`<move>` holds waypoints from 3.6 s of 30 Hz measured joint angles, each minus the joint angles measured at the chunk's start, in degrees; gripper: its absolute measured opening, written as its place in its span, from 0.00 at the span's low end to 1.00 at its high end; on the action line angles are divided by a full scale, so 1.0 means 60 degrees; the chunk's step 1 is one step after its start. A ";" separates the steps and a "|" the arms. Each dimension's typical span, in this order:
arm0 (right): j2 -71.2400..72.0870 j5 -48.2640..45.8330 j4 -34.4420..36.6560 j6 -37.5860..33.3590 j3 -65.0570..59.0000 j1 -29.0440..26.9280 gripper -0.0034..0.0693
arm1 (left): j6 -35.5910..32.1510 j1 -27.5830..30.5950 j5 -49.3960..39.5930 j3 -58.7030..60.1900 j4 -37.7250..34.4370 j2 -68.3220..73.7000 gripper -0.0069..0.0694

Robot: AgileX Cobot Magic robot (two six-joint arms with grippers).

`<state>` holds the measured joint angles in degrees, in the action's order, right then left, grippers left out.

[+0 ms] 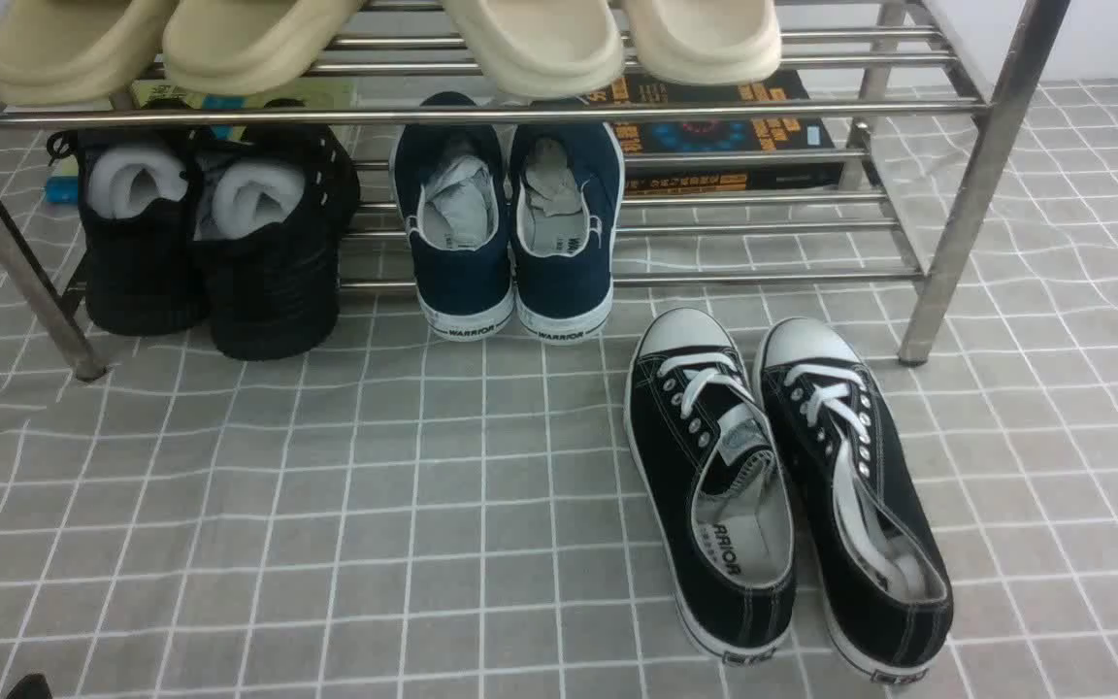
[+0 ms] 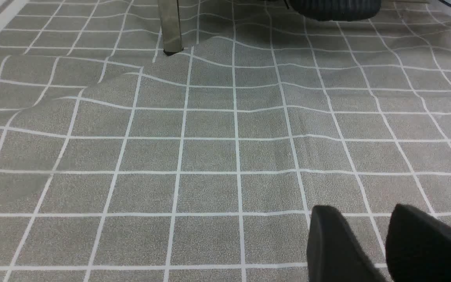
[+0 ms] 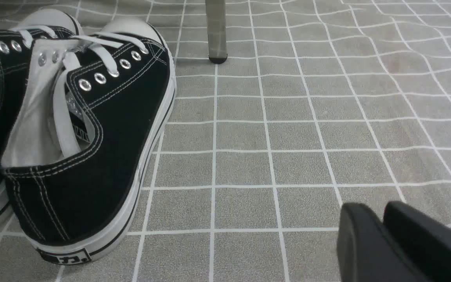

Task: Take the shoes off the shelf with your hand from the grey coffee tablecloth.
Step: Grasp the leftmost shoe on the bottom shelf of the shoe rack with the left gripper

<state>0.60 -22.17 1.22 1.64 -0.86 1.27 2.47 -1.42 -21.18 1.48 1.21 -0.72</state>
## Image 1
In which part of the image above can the silver metal shoe rack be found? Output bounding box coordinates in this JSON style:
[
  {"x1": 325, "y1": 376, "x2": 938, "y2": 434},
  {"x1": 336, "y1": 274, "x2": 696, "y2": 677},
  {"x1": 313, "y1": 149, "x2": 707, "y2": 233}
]
[{"x1": 0, "y1": 1, "x2": 1069, "y2": 382}]

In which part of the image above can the cream foam slipper right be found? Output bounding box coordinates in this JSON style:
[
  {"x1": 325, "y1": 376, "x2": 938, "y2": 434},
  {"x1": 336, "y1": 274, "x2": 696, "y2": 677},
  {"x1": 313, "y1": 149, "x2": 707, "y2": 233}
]
[{"x1": 620, "y1": 1, "x2": 781, "y2": 85}]

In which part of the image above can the black book orange text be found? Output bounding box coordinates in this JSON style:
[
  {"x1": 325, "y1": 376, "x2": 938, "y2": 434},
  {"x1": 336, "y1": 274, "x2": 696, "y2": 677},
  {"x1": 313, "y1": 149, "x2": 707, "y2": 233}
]
[{"x1": 584, "y1": 70, "x2": 843, "y2": 196}]

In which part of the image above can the navy canvas shoe right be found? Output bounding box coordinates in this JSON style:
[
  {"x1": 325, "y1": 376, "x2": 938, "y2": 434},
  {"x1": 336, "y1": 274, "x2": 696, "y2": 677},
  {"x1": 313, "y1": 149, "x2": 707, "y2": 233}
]
[{"x1": 509, "y1": 122, "x2": 626, "y2": 344}]

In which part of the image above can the black canvas sneaker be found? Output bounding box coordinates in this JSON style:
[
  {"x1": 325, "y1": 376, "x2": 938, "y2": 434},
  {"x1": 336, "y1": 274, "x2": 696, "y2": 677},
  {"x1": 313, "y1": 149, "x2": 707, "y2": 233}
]
[
  {"x1": 624, "y1": 306, "x2": 796, "y2": 665},
  {"x1": 751, "y1": 317, "x2": 955, "y2": 684}
]

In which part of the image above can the cream foam slipper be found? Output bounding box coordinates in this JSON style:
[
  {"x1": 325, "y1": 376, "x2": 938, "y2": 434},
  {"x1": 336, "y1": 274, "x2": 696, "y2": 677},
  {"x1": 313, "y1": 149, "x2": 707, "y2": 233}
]
[
  {"x1": 440, "y1": 1, "x2": 625, "y2": 100},
  {"x1": 620, "y1": 1, "x2": 781, "y2": 85}
]

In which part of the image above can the tan foam slipper far left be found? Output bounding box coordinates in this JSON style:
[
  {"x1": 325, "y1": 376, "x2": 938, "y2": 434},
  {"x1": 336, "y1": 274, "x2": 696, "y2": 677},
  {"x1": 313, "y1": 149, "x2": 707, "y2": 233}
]
[{"x1": 0, "y1": 1, "x2": 177, "y2": 107}]

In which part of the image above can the navy canvas shoe left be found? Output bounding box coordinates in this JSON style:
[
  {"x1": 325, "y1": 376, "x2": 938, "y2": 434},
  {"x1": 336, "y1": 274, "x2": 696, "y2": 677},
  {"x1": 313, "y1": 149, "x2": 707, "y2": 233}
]
[{"x1": 387, "y1": 124, "x2": 515, "y2": 342}]

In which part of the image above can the black canvas sneaker left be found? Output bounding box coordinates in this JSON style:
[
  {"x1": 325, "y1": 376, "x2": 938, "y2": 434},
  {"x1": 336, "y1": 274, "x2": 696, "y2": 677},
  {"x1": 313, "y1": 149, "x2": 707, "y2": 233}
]
[{"x1": 624, "y1": 306, "x2": 796, "y2": 665}]

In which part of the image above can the tan foam slipper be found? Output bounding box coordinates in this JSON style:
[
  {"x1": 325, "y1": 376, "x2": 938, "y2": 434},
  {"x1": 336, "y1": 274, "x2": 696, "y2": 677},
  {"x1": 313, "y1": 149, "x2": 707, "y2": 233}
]
[
  {"x1": 161, "y1": 1, "x2": 364, "y2": 96},
  {"x1": 0, "y1": 1, "x2": 177, "y2": 107}
]

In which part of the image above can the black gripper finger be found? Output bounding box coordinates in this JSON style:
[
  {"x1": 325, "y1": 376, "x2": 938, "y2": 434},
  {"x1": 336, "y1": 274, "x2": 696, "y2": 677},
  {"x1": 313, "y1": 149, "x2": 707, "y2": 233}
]
[{"x1": 4, "y1": 673, "x2": 53, "y2": 699}]

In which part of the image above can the green and blue book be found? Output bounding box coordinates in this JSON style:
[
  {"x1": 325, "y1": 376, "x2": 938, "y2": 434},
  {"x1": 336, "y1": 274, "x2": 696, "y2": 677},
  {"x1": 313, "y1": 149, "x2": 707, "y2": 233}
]
[{"x1": 45, "y1": 77, "x2": 358, "y2": 205}]

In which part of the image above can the black canvas sneaker right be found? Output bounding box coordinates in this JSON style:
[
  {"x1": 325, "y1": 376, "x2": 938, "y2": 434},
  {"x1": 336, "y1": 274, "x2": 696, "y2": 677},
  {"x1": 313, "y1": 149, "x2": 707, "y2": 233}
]
[{"x1": 751, "y1": 317, "x2": 955, "y2": 684}]

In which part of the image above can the grey checked floor cloth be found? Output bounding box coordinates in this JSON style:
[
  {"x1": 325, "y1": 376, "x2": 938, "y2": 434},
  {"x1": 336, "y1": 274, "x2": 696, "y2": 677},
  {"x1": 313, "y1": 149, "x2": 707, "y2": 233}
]
[{"x1": 0, "y1": 81, "x2": 1118, "y2": 698}]

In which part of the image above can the black knit sneaker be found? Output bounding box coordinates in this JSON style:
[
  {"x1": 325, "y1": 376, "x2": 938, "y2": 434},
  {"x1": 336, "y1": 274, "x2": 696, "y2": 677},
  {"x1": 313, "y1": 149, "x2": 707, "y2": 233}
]
[
  {"x1": 46, "y1": 127, "x2": 209, "y2": 337},
  {"x1": 189, "y1": 124, "x2": 361, "y2": 361}
]

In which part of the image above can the navy canvas shoe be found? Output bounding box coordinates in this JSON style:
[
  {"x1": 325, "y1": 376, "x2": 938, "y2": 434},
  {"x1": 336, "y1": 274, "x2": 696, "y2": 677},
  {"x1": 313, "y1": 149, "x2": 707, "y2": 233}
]
[
  {"x1": 387, "y1": 124, "x2": 515, "y2": 342},
  {"x1": 509, "y1": 122, "x2": 626, "y2": 344}
]

